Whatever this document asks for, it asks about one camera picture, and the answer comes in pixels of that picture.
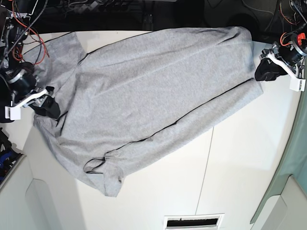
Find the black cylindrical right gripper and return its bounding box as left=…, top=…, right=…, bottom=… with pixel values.
left=6, top=69, right=60, bottom=119

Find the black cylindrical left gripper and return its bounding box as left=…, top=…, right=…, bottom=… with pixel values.
left=255, top=32, right=307, bottom=81

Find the grey t-shirt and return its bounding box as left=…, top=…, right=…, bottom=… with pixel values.
left=34, top=26, right=262, bottom=197

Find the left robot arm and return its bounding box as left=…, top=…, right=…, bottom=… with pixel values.
left=255, top=0, right=307, bottom=81

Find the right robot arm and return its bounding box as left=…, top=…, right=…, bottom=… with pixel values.
left=0, top=0, right=60, bottom=123

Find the white slotted vent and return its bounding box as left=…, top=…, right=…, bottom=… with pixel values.
left=163, top=214, right=224, bottom=230

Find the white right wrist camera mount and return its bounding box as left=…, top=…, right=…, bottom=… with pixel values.
left=4, top=87, right=53, bottom=121

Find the blue and black cable bundle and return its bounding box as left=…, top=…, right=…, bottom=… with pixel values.
left=0, top=128, right=22, bottom=183

